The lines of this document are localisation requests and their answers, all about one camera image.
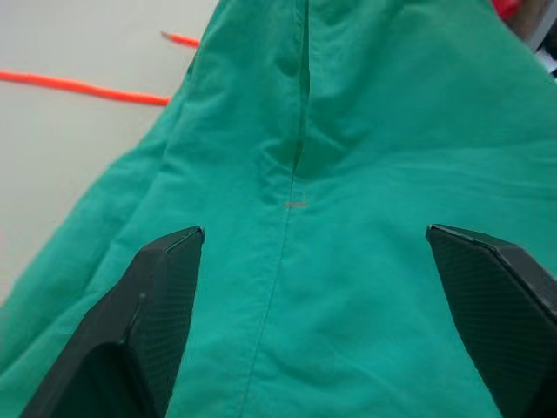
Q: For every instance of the red t-shirt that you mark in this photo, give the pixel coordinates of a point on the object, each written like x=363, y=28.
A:
x=507, y=6

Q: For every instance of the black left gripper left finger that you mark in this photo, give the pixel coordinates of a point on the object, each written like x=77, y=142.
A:
x=130, y=339

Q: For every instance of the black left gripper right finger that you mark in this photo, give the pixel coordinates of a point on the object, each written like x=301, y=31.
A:
x=505, y=318

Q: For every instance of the green shorts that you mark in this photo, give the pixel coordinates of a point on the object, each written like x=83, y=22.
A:
x=348, y=130

